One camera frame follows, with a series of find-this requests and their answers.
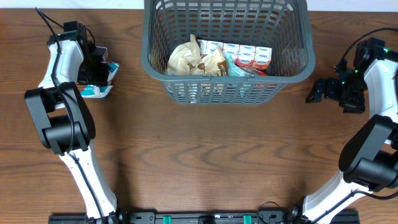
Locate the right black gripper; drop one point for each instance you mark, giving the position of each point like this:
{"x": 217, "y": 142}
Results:
{"x": 356, "y": 105}

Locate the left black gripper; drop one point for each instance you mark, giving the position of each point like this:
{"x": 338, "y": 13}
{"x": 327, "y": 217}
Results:
{"x": 100, "y": 78}

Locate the blue white snack packet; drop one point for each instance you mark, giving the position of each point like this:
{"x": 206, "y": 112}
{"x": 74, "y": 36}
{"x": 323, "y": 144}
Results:
{"x": 101, "y": 92}

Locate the orange long biscuit pack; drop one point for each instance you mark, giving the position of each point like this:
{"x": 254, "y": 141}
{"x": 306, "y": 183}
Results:
{"x": 250, "y": 75}

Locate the multipack tissue packets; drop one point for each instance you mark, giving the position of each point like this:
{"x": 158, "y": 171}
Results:
{"x": 242, "y": 55}

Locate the mint green wipes pack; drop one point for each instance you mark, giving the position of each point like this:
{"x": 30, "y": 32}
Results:
{"x": 235, "y": 71}

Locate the cream snack pouch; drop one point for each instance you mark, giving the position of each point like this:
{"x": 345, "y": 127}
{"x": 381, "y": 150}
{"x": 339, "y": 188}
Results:
{"x": 184, "y": 58}

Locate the brown beige snack pouch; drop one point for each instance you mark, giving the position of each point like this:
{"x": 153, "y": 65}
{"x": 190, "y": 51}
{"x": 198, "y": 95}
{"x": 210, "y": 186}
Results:
{"x": 213, "y": 64}

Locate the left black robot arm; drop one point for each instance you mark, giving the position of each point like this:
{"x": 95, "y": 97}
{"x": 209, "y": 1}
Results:
{"x": 77, "y": 69}

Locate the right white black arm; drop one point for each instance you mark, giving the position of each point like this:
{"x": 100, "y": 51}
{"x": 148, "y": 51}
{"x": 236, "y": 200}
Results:
{"x": 364, "y": 169}

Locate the grey plastic basket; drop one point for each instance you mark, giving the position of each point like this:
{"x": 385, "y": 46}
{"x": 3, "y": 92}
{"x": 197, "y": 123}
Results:
{"x": 282, "y": 25}

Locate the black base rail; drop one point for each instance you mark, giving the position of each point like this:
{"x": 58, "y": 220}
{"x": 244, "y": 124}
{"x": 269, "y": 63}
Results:
{"x": 269, "y": 216}

